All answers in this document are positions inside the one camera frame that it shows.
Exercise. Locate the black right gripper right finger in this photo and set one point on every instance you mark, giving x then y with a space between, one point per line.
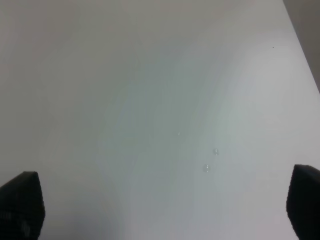
303 202

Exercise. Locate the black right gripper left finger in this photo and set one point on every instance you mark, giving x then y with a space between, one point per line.
22 208

